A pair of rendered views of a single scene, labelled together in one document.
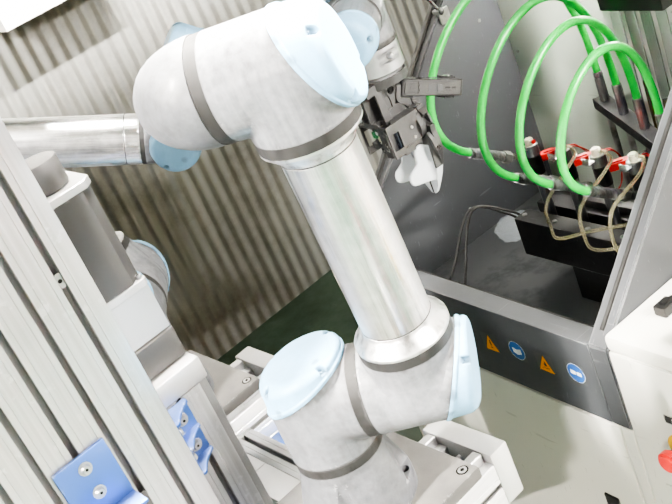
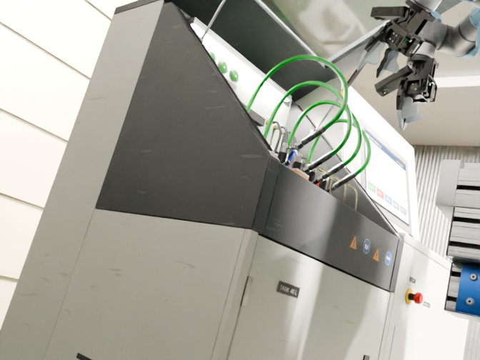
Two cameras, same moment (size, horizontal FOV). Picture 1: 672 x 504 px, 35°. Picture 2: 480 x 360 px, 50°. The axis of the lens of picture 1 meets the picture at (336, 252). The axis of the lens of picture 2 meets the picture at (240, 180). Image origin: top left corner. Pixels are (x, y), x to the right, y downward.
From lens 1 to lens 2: 281 cm
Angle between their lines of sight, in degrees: 114
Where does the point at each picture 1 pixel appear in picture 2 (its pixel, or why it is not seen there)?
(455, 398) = not seen: outside the picture
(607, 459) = (376, 322)
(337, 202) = not seen: outside the picture
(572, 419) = (371, 296)
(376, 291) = not seen: outside the picture
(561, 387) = (376, 271)
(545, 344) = (382, 239)
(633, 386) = (406, 261)
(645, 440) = (397, 297)
